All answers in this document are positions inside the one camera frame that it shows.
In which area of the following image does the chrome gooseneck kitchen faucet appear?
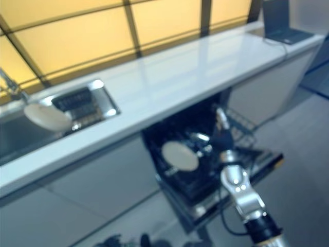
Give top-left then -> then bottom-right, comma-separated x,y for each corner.
0,67 -> 29,104

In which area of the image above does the white cabinet beside dishwasher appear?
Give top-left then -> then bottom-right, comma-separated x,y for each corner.
228,48 -> 320,125

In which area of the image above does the stainless steel sink basin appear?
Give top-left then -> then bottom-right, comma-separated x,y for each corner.
0,79 -> 121,166

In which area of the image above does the thin laptop cable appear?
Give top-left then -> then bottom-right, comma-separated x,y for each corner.
264,38 -> 289,57

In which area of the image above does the narrow white cabinet door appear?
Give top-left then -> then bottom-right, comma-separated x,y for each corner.
35,133 -> 161,216

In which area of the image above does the cream round plate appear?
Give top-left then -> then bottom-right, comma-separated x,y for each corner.
24,102 -> 72,133
161,142 -> 199,172

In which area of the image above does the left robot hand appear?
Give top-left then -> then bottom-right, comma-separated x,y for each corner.
94,234 -> 134,247

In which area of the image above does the built-in dishwasher black interior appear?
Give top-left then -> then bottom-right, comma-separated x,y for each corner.
141,92 -> 285,227

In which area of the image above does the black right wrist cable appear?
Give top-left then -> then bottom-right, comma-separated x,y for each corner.
220,192 -> 249,238

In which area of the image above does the dark open laptop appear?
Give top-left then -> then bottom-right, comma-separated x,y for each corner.
262,0 -> 316,46

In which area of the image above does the black dish drying rack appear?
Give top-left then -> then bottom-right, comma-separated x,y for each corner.
51,86 -> 104,130

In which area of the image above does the grey wire dishwasher basket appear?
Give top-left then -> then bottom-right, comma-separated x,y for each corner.
226,108 -> 258,150

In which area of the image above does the dark wire dishwasher rack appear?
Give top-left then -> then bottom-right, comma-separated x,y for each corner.
151,123 -> 233,200

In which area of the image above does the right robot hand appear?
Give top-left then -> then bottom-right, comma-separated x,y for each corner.
189,108 -> 236,162

